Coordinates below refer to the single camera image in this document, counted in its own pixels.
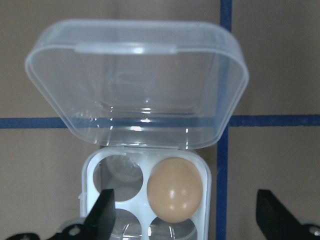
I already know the brown egg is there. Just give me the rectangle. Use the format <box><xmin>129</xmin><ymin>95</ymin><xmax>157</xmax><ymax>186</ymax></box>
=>
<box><xmin>146</xmin><ymin>157</ymin><xmax>204</xmax><ymax>223</ymax></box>

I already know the clear plastic egg box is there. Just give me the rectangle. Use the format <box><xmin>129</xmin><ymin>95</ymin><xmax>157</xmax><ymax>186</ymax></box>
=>
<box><xmin>24</xmin><ymin>18</ymin><xmax>250</xmax><ymax>240</ymax></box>

